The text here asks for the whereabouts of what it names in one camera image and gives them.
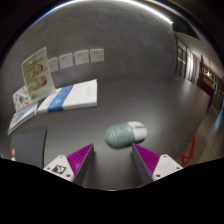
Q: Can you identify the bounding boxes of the white wall socket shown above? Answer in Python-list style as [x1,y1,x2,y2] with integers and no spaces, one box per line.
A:
[47,56,60,73]
[89,48,105,63]
[73,49,90,66]
[58,52,74,70]

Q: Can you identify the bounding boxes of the green and white computer mouse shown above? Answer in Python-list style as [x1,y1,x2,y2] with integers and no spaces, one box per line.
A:
[104,120,148,149]

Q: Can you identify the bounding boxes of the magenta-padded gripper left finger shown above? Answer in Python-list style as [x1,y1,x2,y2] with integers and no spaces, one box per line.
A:
[43,143,95,187]

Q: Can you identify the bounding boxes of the white book with blue band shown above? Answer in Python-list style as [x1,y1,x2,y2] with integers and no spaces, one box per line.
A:
[37,78,99,115]

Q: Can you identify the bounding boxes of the black-framed glass door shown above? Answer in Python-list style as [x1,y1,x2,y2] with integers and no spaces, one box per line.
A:
[174,34,198,84]

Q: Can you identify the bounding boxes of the striped grey book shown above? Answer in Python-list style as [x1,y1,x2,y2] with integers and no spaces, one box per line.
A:
[7,101,39,136]

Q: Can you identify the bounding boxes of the red wire stool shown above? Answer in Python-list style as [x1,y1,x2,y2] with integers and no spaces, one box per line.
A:
[176,134,198,168]

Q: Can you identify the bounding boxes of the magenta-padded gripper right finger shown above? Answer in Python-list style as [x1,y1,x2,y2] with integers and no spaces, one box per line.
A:
[131,143,184,186]

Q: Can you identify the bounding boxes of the wooden shelf unit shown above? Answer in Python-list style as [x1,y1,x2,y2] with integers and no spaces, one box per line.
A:
[199,54,224,113]

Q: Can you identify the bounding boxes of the white card with colourful stickers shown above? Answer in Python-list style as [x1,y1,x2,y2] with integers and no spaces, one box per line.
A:
[12,84,34,113]

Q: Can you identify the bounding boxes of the green menu sign stand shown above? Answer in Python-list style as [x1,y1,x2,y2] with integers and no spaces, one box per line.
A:
[20,46,57,103]

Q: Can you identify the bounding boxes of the curved white light strip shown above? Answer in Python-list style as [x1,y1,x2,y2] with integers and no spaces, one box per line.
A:
[33,0,175,25]

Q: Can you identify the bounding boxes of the black mouse pad with cartoon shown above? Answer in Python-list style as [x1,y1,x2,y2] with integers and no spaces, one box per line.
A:
[9,127,48,169]

